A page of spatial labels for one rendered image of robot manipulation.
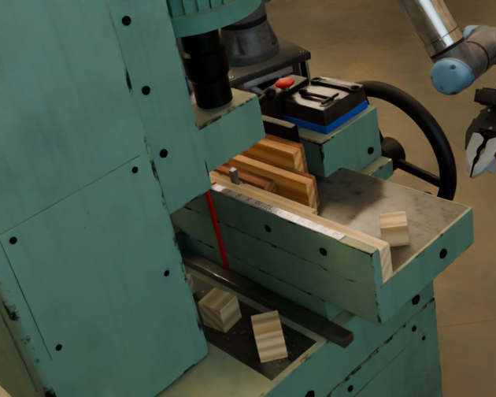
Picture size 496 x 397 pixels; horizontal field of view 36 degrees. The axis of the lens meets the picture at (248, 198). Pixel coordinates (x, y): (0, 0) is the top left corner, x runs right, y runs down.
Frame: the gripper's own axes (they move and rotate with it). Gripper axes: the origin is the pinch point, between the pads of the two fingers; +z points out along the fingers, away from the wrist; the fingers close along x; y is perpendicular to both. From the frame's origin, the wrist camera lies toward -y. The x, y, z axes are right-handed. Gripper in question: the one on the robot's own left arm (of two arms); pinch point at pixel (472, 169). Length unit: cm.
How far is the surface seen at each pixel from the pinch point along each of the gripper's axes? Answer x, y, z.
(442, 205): -15.4, -34.5, 22.4
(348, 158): 3.7, -32.3, 18.2
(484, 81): 87, 150, -113
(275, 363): -7, -40, 52
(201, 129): 9, -58, 30
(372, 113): 3.2, -33.2, 10.0
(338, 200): -1.4, -36.8, 26.8
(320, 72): 167, 144, -100
